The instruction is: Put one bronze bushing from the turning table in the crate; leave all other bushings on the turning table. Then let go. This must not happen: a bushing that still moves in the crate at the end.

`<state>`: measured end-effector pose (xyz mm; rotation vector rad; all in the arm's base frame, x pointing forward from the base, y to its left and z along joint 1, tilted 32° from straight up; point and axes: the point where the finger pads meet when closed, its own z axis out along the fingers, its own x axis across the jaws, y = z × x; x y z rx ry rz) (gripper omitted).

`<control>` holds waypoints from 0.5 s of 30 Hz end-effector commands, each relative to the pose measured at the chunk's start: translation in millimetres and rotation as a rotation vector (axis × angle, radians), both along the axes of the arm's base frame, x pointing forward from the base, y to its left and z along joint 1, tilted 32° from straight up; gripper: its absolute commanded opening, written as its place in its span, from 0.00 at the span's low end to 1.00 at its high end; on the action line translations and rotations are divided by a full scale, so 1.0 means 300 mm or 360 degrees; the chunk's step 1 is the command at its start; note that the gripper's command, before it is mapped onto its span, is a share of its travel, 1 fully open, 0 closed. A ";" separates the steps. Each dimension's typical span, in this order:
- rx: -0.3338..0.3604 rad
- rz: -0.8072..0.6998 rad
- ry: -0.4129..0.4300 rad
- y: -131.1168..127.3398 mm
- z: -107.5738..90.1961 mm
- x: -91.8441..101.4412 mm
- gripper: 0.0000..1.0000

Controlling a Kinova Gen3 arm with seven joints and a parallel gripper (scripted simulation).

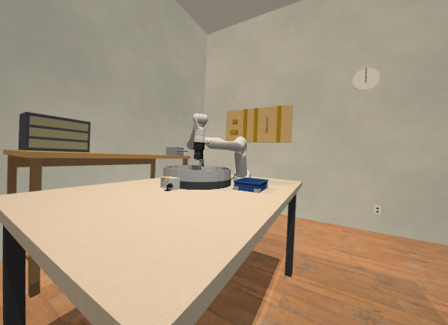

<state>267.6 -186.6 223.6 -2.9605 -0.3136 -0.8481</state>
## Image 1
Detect blue crate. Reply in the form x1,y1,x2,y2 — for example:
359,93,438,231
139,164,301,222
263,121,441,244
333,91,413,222
233,177,269,193

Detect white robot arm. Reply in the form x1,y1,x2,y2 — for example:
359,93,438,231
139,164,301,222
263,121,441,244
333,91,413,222
187,114,247,177

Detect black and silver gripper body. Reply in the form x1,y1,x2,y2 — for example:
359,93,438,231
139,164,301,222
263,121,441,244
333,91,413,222
193,135,211,159

